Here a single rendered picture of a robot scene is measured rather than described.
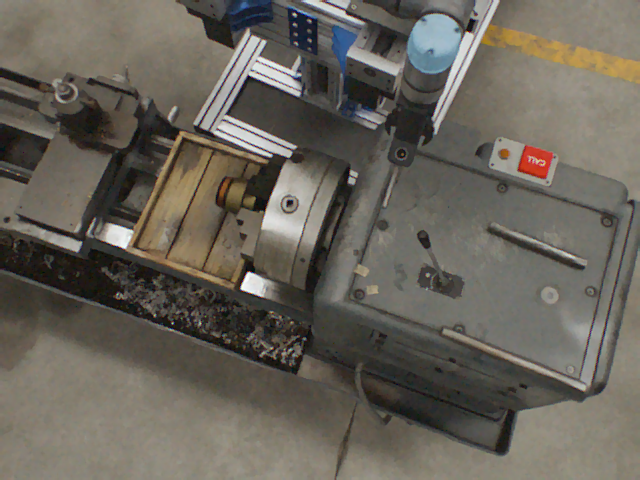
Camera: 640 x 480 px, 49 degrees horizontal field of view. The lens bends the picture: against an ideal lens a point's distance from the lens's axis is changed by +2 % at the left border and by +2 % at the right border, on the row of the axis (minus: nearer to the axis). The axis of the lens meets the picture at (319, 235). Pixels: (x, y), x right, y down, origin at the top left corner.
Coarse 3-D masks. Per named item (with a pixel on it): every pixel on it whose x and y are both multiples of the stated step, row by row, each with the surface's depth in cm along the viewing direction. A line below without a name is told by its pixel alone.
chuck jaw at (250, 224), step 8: (240, 208) 158; (240, 216) 157; (248, 216) 157; (256, 216) 157; (240, 224) 160; (248, 224) 157; (256, 224) 157; (240, 232) 156; (248, 232) 156; (256, 232) 156; (248, 240) 155; (256, 240) 155; (248, 248) 154; (248, 256) 154; (264, 272) 156
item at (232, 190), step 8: (224, 184) 158; (232, 184) 158; (240, 184) 158; (224, 192) 158; (232, 192) 157; (240, 192) 157; (216, 200) 159; (224, 200) 159; (232, 200) 157; (240, 200) 157; (248, 200) 158; (256, 200) 163; (224, 208) 162; (232, 208) 158; (248, 208) 158; (256, 208) 163
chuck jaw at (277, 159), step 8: (272, 160) 151; (280, 160) 152; (296, 160) 150; (264, 168) 156; (272, 168) 152; (280, 168) 151; (256, 176) 158; (264, 176) 154; (272, 176) 153; (248, 184) 156; (256, 184) 155; (264, 184) 155; (272, 184) 154; (248, 192) 157; (256, 192) 157; (264, 192) 156
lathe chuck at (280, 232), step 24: (288, 168) 147; (312, 168) 148; (288, 192) 145; (312, 192) 145; (264, 216) 145; (288, 216) 144; (264, 240) 146; (288, 240) 145; (264, 264) 150; (288, 264) 148
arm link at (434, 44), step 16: (432, 16) 103; (416, 32) 102; (432, 32) 102; (448, 32) 102; (416, 48) 102; (432, 48) 101; (448, 48) 101; (416, 64) 105; (432, 64) 103; (448, 64) 104; (416, 80) 109; (432, 80) 108
